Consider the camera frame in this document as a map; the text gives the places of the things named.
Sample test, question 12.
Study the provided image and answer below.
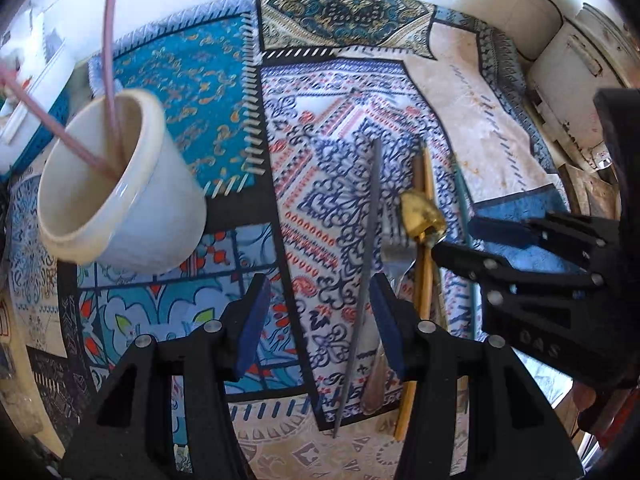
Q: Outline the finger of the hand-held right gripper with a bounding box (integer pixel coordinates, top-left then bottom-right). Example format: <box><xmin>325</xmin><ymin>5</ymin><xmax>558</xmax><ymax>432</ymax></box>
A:
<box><xmin>467</xmin><ymin>212</ymin><xmax>623</xmax><ymax>276</ymax></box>
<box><xmin>431</xmin><ymin>241</ymin><xmax>626</xmax><ymax>391</ymax></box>

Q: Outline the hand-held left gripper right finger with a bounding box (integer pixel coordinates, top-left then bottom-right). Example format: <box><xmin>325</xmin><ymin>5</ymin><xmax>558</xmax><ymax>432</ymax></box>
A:
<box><xmin>369</xmin><ymin>274</ymin><xmax>585</xmax><ymax>480</ymax></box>

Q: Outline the gold spoon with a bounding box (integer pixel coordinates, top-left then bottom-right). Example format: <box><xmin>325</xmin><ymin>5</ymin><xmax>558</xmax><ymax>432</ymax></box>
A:
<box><xmin>398</xmin><ymin>189</ymin><xmax>448</xmax><ymax>253</ymax></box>

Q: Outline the light wooden chopstick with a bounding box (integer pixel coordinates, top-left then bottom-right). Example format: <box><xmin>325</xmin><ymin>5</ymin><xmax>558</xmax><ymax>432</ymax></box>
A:
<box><xmin>396</xmin><ymin>145</ymin><xmax>436</xmax><ymax>442</ymax></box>

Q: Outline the teal chopstick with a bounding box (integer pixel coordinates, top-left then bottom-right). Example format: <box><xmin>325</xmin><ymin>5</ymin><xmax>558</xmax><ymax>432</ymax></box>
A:
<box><xmin>450</xmin><ymin>152</ymin><xmax>476</xmax><ymax>341</ymax></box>

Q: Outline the silver fork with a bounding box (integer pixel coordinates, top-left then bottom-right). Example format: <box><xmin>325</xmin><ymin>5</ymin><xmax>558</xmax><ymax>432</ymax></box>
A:
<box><xmin>360</xmin><ymin>202</ymin><xmax>418</xmax><ymax>416</ymax></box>

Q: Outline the grey chopstick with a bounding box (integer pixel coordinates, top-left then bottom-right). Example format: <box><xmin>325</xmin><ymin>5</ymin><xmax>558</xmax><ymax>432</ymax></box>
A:
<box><xmin>331</xmin><ymin>137</ymin><xmax>383</xmax><ymax>440</ymax></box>

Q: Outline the patterned patchwork mat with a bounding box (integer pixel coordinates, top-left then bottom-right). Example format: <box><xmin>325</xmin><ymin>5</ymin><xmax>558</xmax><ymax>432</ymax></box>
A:
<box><xmin>0</xmin><ymin>0</ymin><xmax>576</xmax><ymax>480</ymax></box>

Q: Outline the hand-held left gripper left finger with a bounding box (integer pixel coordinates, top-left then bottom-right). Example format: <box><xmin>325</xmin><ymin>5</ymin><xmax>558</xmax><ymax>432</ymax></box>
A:
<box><xmin>60</xmin><ymin>274</ymin><xmax>273</xmax><ymax>480</ymax></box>

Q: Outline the white rice cooker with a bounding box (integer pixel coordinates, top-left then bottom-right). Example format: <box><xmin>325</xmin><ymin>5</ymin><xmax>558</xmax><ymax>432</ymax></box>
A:
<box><xmin>525</xmin><ymin>2</ymin><xmax>631</xmax><ymax>171</ymax></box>

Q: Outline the white ceramic cup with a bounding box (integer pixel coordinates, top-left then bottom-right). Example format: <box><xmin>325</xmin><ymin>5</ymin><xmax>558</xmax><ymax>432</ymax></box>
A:
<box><xmin>37</xmin><ymin>89</ymin><xmax>207</xmax><ymax>273</ymax></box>

